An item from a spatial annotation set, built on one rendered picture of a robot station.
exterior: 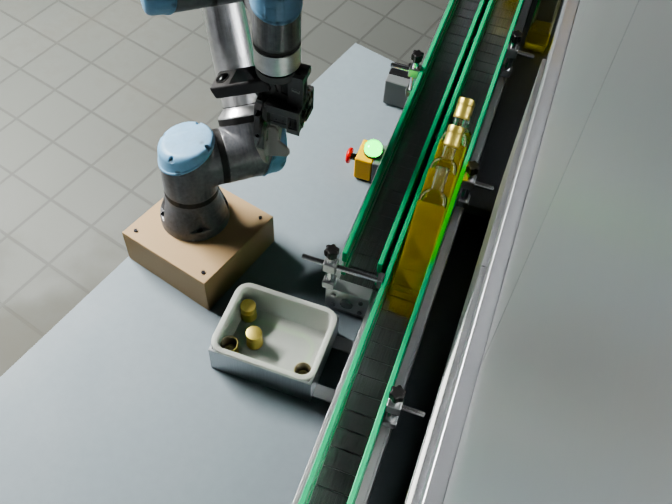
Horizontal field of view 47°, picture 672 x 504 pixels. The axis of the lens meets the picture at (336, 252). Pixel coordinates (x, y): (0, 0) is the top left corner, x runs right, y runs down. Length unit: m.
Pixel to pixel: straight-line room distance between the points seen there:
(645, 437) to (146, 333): 1.55
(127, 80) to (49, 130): 0.38
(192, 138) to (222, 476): 0.66
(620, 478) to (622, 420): 0.02
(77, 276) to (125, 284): 0.97
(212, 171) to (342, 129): 0.55
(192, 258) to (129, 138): 1.48
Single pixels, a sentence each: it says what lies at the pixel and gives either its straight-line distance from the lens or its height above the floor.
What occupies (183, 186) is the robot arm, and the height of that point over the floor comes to 1.00.
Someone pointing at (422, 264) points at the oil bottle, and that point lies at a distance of 1.54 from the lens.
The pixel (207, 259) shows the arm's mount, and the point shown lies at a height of 0.85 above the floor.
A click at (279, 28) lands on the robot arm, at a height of 1.48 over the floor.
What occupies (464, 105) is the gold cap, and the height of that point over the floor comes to 1.09.
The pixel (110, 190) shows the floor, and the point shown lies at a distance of 2.96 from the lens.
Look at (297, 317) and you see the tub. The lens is 1.67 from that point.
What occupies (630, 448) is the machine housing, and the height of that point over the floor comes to 2.03.
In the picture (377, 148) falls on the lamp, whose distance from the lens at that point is 1.88.
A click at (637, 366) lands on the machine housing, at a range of 0.25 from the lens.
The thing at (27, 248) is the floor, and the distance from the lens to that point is 2.88.
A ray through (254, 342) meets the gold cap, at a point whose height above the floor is 0.80.
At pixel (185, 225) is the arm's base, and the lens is 1.69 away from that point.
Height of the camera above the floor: 2.23
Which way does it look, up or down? 55 degrees down
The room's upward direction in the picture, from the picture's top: 4 degrees clockwise
